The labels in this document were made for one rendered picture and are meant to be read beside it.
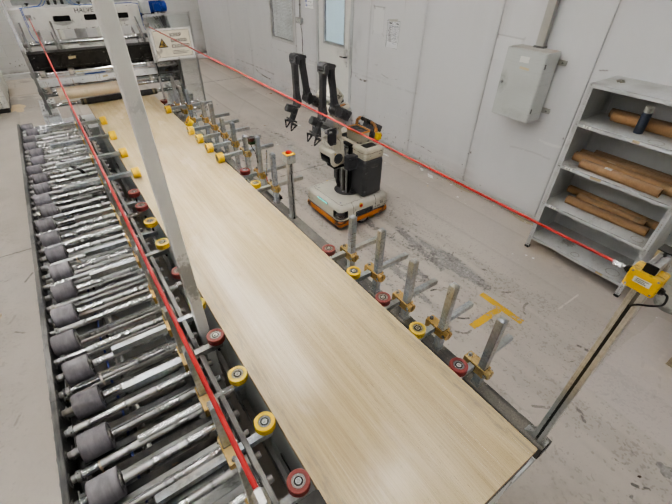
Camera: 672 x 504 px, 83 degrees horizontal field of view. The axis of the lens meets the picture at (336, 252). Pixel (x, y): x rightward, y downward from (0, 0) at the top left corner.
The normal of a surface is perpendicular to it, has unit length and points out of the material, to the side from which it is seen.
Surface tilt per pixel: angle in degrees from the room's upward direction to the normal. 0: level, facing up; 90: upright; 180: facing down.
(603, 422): 0
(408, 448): 0
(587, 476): 0
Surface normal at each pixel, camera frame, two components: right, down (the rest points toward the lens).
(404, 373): 0.01, -0.79
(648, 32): -0.82, 0.35
